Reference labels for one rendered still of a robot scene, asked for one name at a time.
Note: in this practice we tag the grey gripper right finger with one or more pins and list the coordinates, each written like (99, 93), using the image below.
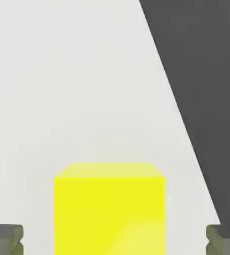
(226, 241)

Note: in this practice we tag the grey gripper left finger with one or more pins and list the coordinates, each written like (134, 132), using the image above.
(3, 239)

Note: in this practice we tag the small yellow cube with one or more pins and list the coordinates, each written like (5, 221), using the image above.
(109, 211)

